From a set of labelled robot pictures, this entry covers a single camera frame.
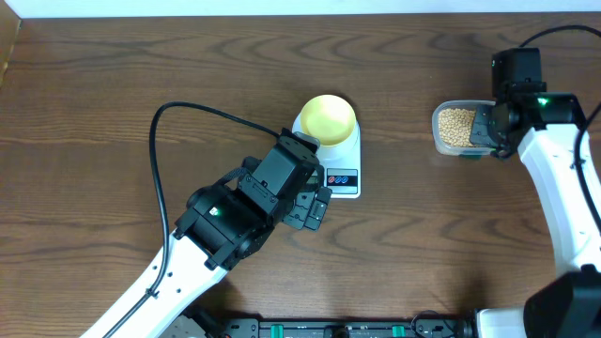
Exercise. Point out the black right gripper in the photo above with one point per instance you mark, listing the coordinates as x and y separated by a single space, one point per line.
478 133

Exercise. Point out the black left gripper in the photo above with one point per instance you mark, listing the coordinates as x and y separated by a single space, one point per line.
304 194

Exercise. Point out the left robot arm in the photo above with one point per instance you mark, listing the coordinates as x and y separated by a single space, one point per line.
223 223

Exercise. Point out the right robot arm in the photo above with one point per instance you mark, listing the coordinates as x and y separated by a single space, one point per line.
548 133

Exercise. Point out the white digital kitchen scale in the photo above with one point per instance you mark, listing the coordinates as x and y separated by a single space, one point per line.
342 164

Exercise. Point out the yellow bowl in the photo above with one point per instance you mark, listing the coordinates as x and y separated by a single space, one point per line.
328 118

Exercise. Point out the soybeans in container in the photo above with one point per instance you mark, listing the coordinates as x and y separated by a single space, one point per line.
455 126

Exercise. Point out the clear plastic container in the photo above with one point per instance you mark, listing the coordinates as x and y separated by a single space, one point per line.
444 149

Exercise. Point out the green tape label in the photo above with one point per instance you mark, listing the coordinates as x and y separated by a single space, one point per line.
471 157

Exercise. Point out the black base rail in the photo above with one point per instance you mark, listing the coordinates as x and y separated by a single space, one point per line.
426 324

